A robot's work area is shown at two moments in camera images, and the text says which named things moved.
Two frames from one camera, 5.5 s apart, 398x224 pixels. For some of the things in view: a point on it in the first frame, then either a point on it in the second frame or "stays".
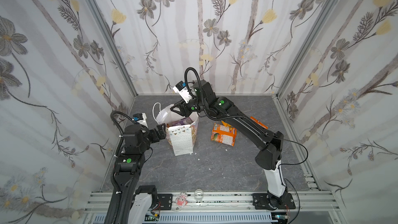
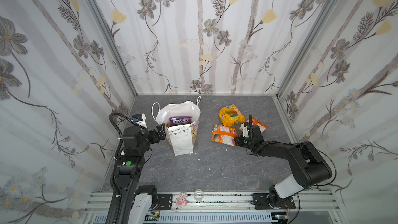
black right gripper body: [187, 108] → [251, 138]
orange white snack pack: [259, 123] stays
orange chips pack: [224, 133] stays
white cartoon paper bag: [181, 130] stays
